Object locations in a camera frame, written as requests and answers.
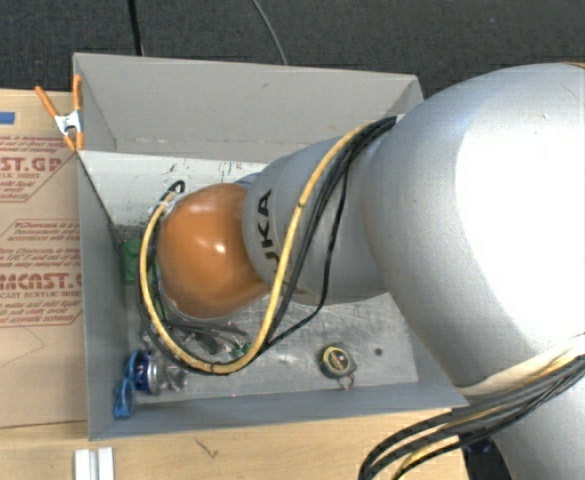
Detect grey metal bin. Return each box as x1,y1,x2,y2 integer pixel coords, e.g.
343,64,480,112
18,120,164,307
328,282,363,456
71,51,469,442

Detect dark green flat block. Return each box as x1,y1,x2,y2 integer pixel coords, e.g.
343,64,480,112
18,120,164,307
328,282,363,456
123,236,144,285

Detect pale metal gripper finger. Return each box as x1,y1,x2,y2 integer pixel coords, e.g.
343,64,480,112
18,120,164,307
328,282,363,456
147,373,189,396
142,353,189,377

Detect black and yellow tape measure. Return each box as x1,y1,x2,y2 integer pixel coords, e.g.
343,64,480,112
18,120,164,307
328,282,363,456
319,341,359,392

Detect brown cardboard board red print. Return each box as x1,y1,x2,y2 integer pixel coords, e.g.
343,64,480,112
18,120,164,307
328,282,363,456
0,86,89,432

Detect blue sunglasses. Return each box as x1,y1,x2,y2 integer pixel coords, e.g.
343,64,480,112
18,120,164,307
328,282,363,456
112,349,148,420

